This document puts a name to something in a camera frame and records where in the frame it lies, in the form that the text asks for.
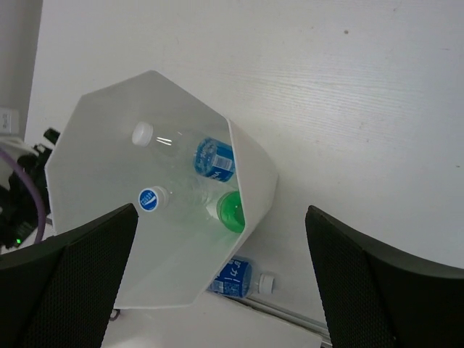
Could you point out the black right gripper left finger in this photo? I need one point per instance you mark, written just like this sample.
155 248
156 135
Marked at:
61 291

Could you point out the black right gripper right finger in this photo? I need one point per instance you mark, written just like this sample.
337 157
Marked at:
375 295

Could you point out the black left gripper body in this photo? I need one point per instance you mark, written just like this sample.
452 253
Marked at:
25 207

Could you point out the blue label bottle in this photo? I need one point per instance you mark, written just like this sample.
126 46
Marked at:
188 150
240 278

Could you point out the clear unlabelled plastic bottle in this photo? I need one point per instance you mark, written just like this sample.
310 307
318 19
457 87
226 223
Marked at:
178 206

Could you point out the green plastic bottle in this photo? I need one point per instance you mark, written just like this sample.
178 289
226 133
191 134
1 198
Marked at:
230 211

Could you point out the white translucent plastic bin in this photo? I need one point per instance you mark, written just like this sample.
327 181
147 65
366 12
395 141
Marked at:
199 183

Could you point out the aluminium table edge rail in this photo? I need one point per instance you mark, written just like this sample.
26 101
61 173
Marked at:
311 325

